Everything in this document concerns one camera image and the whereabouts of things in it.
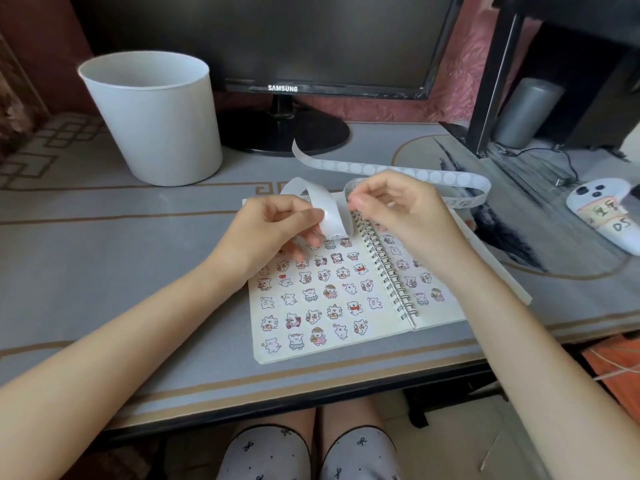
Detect brown floral curtain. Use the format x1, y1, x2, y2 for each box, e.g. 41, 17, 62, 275
0, 29, 51, 161

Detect grey cylindrical speaker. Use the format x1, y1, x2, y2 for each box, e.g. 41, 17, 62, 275
492, 77, 566, 149

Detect orange woven bag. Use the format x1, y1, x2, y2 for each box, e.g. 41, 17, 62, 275
582, 334, 640, 395

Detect person's right hand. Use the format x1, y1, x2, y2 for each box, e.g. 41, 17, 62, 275
346, 169, 481, 278

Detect black cable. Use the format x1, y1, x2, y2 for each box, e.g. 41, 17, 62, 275
499, 144, 581, 185

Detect cream spiral notebook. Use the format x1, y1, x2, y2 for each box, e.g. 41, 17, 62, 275
242, 192, 533, 365

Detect person's leg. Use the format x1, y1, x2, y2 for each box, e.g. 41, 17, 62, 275
259, 407, 317, 445
319, 397, 386, 441

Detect grey patterned desk mat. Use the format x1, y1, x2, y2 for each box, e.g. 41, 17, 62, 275
0, 112, 640, 435

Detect person's right forearm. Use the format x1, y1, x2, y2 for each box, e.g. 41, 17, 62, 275
435, 254, 640, 480

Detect white sticker strip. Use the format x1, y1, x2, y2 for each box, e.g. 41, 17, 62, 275
279, 137, 493, 235

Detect person's right leg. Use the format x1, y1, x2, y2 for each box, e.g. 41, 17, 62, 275
319, 397, 386, 441

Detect black computer monitor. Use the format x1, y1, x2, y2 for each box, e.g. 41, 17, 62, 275
69, 0, 469, 158

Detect person's left forearm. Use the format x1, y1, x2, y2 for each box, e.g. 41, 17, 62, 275
0, 257, 246, 480

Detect white labelled VR controller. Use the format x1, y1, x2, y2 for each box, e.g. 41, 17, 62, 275
565, 178, 640, 257

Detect person's left leg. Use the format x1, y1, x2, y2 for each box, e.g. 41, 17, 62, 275
259, 407, 317, 445

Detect black desk frame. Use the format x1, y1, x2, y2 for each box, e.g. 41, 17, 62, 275
99, 362, 511, 445

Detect grey bow-print shorts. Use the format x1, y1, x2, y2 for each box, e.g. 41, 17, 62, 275
215, 424, 401, 480

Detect black shelf frame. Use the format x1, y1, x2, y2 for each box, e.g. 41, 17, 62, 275
439, 0, 640, 158

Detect person's left hand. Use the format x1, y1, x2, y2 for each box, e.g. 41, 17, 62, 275
202, 194, 326, 281

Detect thin white cable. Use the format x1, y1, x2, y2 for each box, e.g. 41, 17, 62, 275
479, 344, 640, 471

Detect white plastic waste bin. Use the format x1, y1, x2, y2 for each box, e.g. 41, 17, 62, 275
77, 50, 223, 187

